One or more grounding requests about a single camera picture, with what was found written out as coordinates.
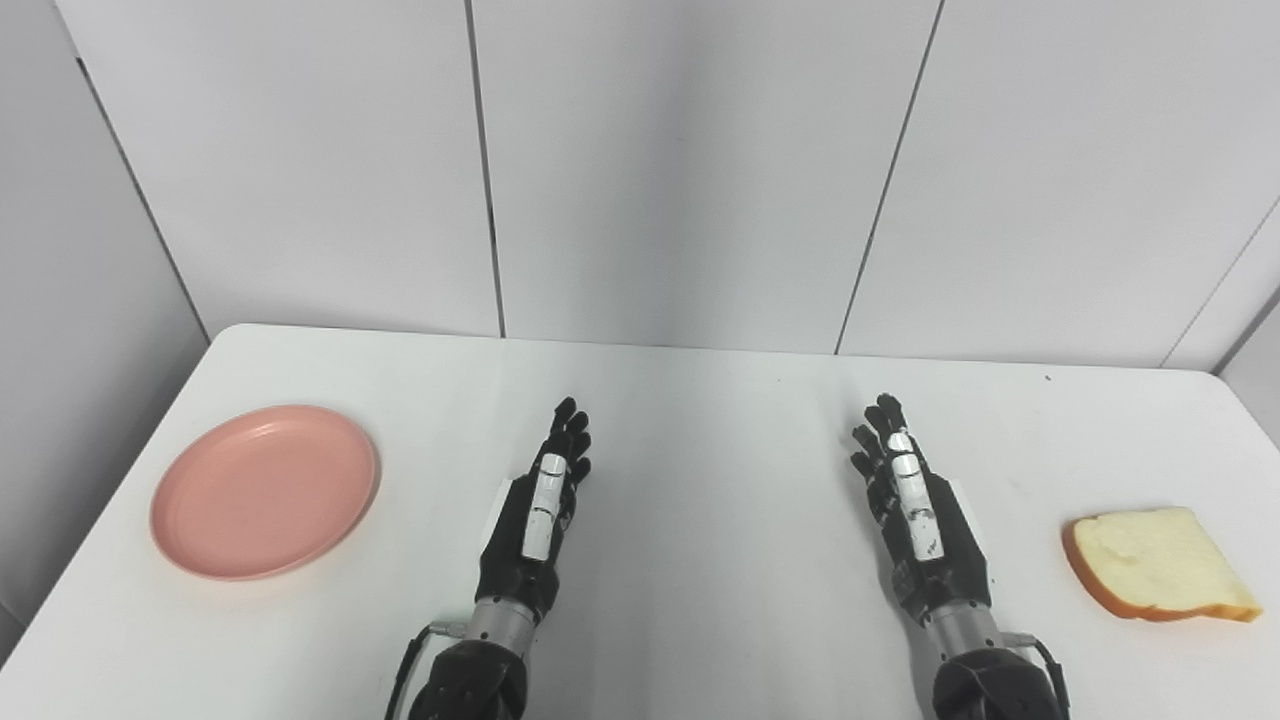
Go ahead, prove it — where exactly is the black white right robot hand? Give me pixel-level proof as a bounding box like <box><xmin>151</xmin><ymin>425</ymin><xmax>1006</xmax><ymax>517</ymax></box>
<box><xmin>850</xmin><ymin>393</ymin><xmax>995</xmax><ymax>627</ymax></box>

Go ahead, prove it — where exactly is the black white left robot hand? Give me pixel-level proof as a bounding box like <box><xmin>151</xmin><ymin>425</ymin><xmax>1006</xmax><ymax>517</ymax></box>
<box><xmin>475</xmin><ymin>396</ymin><xmax>593</xmax><ymax>623</ymax></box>

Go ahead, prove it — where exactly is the slice of bread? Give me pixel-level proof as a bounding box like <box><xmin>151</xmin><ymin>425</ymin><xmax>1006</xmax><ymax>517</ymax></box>
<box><xmin>1061</xmin><ymin>506</ymin><xmax>1264</xmax><ymax>624</ymax></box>

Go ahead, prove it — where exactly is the pink round plate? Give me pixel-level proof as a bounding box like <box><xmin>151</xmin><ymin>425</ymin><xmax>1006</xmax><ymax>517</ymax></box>
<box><xmin>150</xmin><ymin>404</ymin><xmax>381</xmax><ymax>582</ymax></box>

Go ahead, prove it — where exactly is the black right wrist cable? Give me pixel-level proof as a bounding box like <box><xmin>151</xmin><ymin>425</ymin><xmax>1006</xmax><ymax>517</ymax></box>
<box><xmin>1005</xmin><ymin>630</ymin><xmax>1073</xmax><ymax>720</ymax></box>

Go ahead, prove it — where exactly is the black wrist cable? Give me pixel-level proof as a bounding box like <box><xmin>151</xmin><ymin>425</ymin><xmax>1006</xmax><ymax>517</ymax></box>
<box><xmin>1005</xmin><ymin>630</ymin><xmax>1073</xmax><ymax>720</ymax></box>
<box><xmin>385</xmin><ymin>620</ymin><xmax>471</xmax><ymax>720</ymax></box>

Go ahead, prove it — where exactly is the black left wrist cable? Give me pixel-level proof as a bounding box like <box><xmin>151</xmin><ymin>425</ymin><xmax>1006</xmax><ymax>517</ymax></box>
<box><xmin>385</xmin><ymin>620</ymin><xmax>471</xmax><ymax>720</ymax></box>

